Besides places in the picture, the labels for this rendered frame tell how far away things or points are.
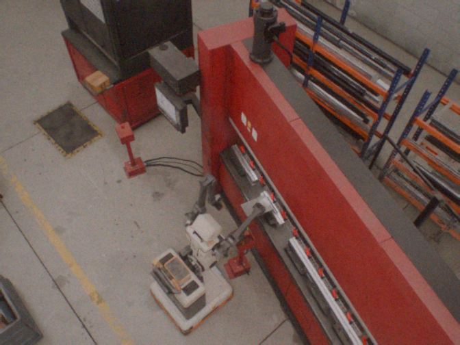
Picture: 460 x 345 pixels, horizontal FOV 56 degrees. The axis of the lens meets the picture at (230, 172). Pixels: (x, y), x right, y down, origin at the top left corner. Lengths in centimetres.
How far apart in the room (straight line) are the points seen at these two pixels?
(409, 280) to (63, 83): 569
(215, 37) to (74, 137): 308
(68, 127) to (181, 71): 277
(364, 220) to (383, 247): 20
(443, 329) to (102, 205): 407
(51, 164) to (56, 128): 61
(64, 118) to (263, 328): 390
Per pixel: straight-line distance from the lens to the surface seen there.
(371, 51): 533
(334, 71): 545
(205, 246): 376
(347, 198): 287
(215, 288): 464
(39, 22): 836
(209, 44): 375
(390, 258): 275
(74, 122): 646
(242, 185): 450
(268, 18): 333
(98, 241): 534
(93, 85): 531
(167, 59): 416
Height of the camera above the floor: 464
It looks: 55 degrees down
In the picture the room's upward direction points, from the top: 3 degrees clockwise
